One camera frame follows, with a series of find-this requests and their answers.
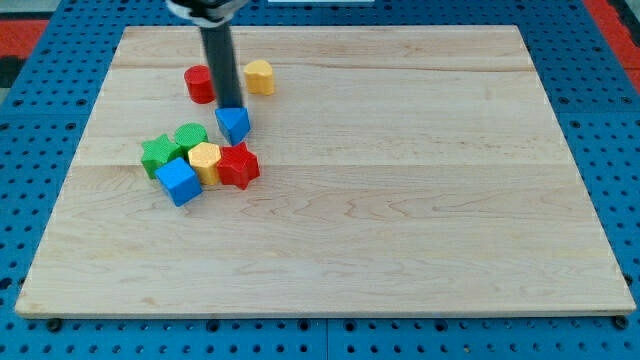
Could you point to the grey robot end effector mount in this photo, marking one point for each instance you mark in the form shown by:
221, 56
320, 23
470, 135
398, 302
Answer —
205, 12

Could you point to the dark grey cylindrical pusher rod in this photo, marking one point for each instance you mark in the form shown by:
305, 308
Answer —
219, 50

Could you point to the red cylinder block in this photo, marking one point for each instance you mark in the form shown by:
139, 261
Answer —
199, 84

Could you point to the yellow heart block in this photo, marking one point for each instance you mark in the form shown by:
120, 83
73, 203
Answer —
259, 77

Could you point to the blue triangle block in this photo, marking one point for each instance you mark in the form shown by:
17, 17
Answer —
234, 124

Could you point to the green cylinder block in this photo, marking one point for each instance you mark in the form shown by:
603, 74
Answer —
190, 135

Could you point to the yellow hexagon block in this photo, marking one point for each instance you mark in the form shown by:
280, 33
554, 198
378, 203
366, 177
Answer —
204, 158

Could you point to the green star block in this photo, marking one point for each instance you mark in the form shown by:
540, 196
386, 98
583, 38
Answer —
157, 153

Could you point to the red star block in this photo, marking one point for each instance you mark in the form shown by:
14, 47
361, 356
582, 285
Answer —
238, 166

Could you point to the blue cube block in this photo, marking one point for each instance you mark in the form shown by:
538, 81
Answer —
179, 181

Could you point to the light wooden board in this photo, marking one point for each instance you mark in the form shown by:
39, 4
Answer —
405, 172

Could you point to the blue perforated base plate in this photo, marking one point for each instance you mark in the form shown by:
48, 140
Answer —
45, 111

